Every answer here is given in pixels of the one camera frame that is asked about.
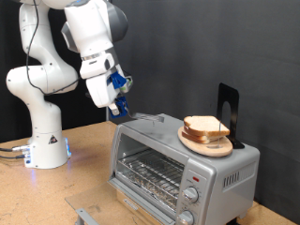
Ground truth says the wire oven rack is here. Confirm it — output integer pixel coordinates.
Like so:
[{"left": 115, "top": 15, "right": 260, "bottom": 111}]
[{"left": 117, "top": 148, "right": 186, "bottom": 205}]

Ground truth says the round wooden board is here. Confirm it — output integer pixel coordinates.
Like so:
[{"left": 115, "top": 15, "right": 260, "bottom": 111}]
[{"left": 177, "top": 126, "right": 234, "bottom": 158}]

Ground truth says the white bread slice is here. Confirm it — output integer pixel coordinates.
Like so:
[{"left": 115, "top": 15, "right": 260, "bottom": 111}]
[
  {"left": 183, "top": 126, "right": 227, "bottom": 142},
  {"left": 181, "top": 130, "right": 225, "bottom": 145},
  {"left": 183, "top": 114, "right": 232, "bottom": 138}
]

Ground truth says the silver oven knob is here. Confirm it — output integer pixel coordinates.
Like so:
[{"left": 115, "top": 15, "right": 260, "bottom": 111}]
[
  {"left": 177, "top": 209, "right": 196, "bottom": 225},
  {"left": 182, "top": 186, "right": 200, "bottom": 204}
]

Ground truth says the silver toaster oven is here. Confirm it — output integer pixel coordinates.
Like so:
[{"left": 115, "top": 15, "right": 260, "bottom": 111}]
[{"left": 109, "top": 112, "right": 261, "bottom": 225}]

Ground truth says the glass oven door with handle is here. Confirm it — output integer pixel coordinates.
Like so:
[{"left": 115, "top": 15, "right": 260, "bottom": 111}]
[{"left": 64, "top": 177, "right": 177, "bottom": 225}]

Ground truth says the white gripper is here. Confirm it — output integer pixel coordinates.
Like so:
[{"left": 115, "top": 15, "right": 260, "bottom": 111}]
[{"left": 85, "top": 63, "right": 129, "bottom": 117}]

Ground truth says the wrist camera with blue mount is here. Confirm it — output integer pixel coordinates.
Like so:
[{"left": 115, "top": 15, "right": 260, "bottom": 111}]
[{"left": 107, "top": 70, "right": 134, "bottom": 95}]

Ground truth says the black base cable silver plug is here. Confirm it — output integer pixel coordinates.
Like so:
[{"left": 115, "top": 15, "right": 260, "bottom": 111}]
[{"left": 0, "top": 144, "right": 31, "bottom": 153}]

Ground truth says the black metal bookend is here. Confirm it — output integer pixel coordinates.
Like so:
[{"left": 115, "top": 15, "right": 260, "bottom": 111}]
[{"left": 216, "top": 82, "right": 247, "bottom": 150}]

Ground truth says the thin metal pin on board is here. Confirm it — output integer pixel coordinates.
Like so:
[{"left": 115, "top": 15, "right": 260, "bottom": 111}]
[{"left": 217, "top": 120, "right": 224, "bottom": 149}]

